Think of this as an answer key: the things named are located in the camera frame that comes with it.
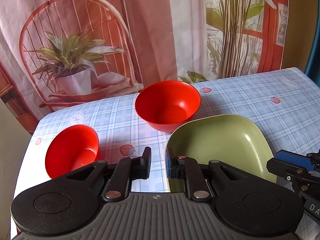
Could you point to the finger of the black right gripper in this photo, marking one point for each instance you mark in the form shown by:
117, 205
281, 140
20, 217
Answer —
290, 172
310, 162

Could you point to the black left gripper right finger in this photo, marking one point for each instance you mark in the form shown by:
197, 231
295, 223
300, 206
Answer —
202, 182

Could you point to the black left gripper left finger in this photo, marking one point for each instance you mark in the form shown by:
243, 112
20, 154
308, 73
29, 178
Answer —
112, 182

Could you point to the red plastic bowl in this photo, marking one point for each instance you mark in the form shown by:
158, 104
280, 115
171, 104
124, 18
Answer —
73, 148
167, 105

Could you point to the green square plate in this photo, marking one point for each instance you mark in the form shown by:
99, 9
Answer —
229, 138

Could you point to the blue plaid tablecloth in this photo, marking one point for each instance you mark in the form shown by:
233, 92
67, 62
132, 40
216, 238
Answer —
284, 104

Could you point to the printed chair and plant backdrop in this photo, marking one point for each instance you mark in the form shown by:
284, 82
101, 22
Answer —
61, 53

